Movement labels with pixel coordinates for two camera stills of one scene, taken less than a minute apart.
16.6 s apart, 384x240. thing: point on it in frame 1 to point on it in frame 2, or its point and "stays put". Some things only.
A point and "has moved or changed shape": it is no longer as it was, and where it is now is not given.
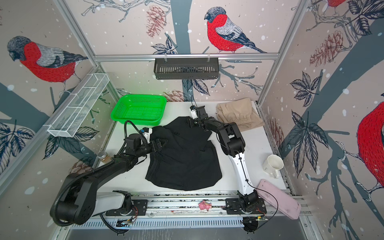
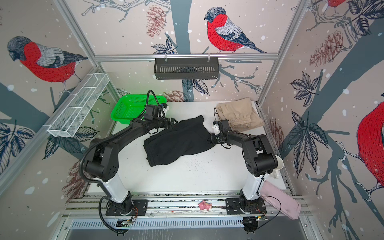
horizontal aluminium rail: x=265 y=57 stays put
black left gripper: x=159 y=147 to x=167 y=125
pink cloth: x=281 y=201 stays put
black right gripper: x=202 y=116 to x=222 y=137
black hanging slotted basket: x=186 y=68 stays put
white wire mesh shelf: x=77 y=111 stays put
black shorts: x=188 y=161 has moved or changed shape
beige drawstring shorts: x=241 y=113 stays put
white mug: x=273 y=165 stays put
